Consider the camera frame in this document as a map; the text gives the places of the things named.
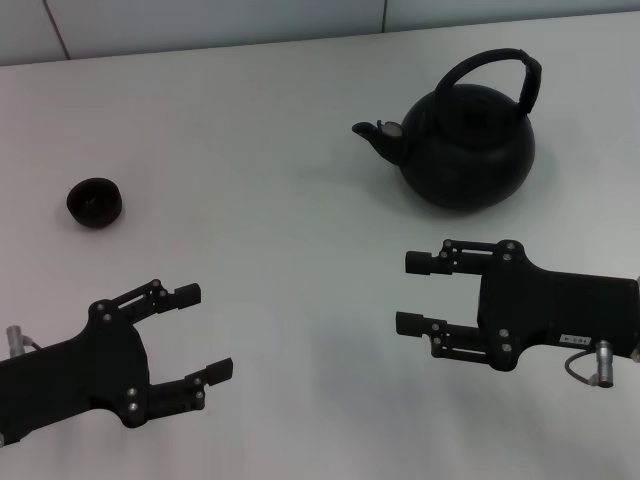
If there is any black round teapot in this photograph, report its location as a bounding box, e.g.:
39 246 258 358
351 47 537 216

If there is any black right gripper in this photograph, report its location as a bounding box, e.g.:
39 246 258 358
394 238 640 374

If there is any grey right gripper cable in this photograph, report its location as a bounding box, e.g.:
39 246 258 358
564 349 600 386

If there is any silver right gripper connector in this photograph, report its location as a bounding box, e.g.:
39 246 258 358
594 339 616 389

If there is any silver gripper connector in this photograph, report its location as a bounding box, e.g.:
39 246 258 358
5 324 31 357
594 339 616 389

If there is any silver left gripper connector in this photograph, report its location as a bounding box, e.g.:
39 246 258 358
5 324 31 357

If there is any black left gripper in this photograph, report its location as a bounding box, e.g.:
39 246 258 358
0 278 235 449

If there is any small black teacup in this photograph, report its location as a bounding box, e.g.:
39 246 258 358
66 177 124 230

